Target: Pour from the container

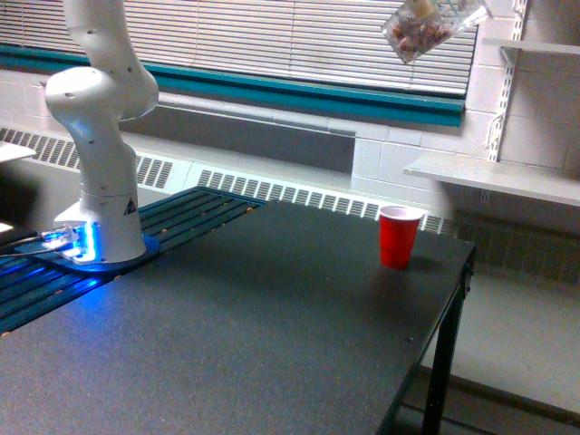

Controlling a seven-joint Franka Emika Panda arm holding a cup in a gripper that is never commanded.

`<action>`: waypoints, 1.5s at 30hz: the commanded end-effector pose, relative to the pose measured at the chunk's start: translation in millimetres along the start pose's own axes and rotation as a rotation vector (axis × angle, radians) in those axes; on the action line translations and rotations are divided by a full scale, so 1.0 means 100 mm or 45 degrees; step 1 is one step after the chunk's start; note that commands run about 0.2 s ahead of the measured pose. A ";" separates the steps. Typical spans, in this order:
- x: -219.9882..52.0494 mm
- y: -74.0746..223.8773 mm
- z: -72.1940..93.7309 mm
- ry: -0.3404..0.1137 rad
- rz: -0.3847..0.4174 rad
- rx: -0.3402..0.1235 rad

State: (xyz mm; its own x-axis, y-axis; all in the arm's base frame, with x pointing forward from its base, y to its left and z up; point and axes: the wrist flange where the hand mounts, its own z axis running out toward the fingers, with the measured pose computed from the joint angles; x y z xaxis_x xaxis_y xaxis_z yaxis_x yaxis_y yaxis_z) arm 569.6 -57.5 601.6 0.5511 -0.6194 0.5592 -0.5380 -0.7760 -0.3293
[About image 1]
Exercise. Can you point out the teal window sill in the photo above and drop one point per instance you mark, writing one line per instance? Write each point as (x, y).
(353, 102)

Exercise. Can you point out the white upper wall shelf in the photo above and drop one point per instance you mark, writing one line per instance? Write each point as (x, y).
(530, 45)

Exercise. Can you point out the red plastic cup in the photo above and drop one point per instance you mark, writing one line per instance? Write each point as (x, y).
(398, 227)

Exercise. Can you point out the white window blinds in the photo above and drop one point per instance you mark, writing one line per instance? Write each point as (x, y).
(332, 42)

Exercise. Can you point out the white wall shelf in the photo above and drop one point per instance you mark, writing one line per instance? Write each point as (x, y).
(506, 178)
(530, 45)

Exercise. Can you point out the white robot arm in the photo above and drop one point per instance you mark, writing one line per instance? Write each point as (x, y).
(90, 102)

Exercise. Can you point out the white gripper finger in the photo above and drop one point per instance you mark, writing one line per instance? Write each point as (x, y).
(423, 9)

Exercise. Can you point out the blue slatted rail mount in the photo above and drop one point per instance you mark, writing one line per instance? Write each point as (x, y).
(30, 288)

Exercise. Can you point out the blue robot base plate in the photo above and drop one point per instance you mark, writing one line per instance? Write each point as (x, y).
(152, 245)

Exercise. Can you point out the clear plastic cup with candies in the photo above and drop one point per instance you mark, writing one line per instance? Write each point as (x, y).
(411, 38)

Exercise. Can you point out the black table leg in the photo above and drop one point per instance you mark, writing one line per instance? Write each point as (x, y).
(445, 349)

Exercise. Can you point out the white shelf bracket rail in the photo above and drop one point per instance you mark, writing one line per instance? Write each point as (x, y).
(509, 54)

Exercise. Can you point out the white lower wall shelf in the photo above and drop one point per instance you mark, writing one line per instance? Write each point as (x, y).
(506, 178)

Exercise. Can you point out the white baseboard radiator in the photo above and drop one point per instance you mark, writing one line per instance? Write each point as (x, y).
(56, 168)

